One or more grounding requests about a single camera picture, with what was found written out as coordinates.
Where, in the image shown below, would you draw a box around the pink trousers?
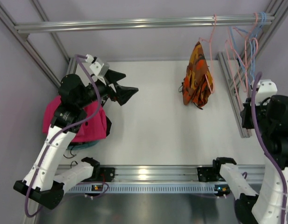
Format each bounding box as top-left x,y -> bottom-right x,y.
42,96 -> 107,143

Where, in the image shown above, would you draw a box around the orange camouflage trousers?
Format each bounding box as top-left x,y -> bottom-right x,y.
181,42 -> 214,109

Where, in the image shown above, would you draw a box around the pink wire hanger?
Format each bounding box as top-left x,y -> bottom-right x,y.
225,37 -> 251,97
199,14 -> 217,94

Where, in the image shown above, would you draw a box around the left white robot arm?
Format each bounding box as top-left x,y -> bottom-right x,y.
14,70 -> 138,210

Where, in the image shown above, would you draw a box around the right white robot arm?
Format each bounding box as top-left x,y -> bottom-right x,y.
213,95 -> 288,224

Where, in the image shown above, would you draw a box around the pink empty hanger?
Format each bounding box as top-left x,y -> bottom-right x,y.
230,13 -> 259,72

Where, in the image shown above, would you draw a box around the black white patterned garment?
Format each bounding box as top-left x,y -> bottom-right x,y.
72,115 -> 112,142

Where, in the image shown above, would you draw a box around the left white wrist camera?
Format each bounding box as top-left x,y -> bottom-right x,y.
85,54 -> 110,77

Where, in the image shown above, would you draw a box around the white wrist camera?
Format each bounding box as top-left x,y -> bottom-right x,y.
85,54 -> 110,77
255,79 -> 277,106

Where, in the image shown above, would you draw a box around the right aluminium frame post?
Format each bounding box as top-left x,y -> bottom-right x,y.
217,0 -> 288,138

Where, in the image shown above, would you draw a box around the aluminium frame post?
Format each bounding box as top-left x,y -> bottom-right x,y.
0,0 -> 72,88
217,0 -> 288,138

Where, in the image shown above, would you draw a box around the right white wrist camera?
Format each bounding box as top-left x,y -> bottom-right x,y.
255,79 -> 277,106

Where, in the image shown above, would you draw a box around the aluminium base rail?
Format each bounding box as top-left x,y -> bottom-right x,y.
33,164 -> 266,184

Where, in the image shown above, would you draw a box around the slotted grey cable duct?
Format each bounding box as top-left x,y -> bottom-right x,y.
68,182 -> 230,195

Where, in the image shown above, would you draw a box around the aluminium hanging rail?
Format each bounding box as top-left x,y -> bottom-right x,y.
14,13 -> 275,34

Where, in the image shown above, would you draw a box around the left aluminium frame post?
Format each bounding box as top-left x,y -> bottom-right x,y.
0,0 -> 72,88

